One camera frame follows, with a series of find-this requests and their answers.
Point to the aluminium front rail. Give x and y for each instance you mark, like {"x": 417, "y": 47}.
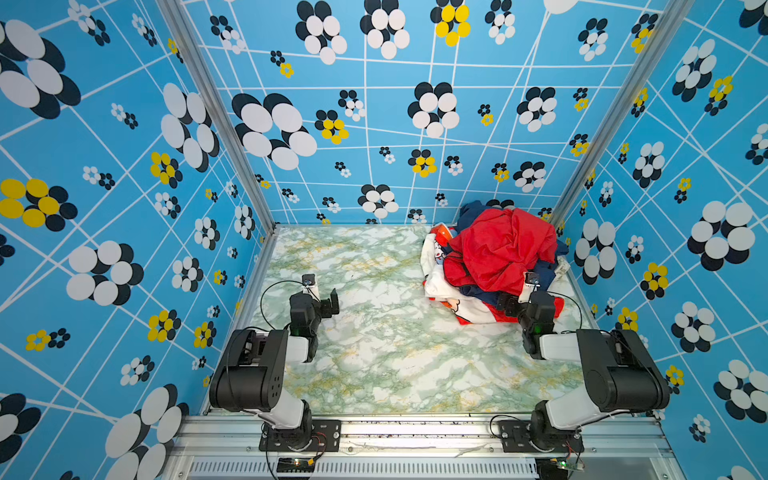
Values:
{"x": 472, "y": 446}

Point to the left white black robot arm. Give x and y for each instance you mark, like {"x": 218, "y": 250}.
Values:
{"x": 249, "y": 377}

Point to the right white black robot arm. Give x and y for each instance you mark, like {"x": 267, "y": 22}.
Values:
{"x": 619, "y": 375}

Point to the left aluminium corner post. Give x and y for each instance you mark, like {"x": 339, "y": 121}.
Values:
{"x": 182, "y": 30}

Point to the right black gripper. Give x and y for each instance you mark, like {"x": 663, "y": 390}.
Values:
{"x": 513, "y": 304}

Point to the right aluminium corner post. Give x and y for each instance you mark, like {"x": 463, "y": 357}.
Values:
{"x": 669, "y": 23}

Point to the aluminium corner post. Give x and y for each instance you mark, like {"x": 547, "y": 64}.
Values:
{"x": 182, "y": 30}
{"x": 669, "y": 23}

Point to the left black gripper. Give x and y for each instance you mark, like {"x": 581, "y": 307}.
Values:
{"x": 322, "y": 307}

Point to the red jacket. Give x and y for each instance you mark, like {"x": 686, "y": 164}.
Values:
{"x": 501, "y": 249}

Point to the white red printed cloth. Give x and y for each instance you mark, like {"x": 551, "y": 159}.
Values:
{"x": 467, "y": 269}

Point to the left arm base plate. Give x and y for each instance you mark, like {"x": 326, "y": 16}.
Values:
{"x": 319, "y": 436}

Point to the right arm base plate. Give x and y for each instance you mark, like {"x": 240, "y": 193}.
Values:
{"x": 520, "y": 436}

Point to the navy blue cloth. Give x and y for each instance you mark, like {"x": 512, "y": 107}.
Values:
{"x": 480, "y": 216}

